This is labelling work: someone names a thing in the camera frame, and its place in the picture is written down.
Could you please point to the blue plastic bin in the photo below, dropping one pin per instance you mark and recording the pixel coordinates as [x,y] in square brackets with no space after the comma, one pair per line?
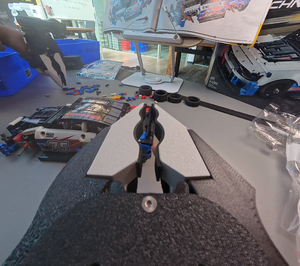
[14,71]
[79,47]

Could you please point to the person's left hand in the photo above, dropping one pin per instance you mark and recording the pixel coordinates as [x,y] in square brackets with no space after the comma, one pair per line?
[11,38]

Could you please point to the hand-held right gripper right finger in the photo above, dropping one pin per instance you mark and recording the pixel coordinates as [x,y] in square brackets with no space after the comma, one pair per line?
[182,153]

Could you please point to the grey desk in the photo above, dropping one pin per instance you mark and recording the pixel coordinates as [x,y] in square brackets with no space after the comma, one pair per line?
[222,134]

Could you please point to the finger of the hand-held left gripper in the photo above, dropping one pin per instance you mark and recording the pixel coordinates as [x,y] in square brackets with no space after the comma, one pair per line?
[49,65]
[61,66]

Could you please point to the wooden post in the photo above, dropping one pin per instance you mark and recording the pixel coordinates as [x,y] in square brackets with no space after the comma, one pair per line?
[170,59]

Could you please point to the clear plastic bag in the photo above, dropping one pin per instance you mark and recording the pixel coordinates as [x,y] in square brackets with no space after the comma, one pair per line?
[294,177]
[269,127]

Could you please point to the toy car instruction booklet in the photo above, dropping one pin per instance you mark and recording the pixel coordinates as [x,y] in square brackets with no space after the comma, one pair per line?
[222,29]

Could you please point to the shiny sticker sheet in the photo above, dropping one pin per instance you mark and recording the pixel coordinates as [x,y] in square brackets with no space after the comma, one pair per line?
[100,70]

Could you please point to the grey rug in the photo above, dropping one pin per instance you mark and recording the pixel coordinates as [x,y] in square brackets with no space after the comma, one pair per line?
[192,73]

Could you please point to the black device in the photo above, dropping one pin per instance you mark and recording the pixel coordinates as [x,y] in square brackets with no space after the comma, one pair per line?
[72,62]

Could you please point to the pile of small toy bricks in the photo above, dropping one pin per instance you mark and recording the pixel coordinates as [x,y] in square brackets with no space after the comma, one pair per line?
[86,89]

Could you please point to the book stand with wooden board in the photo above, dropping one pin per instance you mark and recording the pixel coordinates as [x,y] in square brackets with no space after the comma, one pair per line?
[152,36]

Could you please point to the stack of coloured storage bins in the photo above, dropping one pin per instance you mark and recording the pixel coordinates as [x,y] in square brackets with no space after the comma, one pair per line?
[133,45]

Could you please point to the black side table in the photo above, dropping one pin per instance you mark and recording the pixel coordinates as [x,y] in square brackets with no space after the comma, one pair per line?
[194,50]

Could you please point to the black toy set box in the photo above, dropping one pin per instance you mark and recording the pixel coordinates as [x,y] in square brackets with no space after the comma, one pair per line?
[246,64]

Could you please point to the toy brick race car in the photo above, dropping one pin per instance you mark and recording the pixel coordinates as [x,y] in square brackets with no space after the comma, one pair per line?
[89,111]

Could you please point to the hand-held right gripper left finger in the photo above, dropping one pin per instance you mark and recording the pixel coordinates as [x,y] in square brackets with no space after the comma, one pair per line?
[112,153]

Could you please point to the black toy tyre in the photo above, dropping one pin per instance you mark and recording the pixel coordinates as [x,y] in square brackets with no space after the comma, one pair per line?
[175,98]
[145,89]
[160,95]
[193,101]

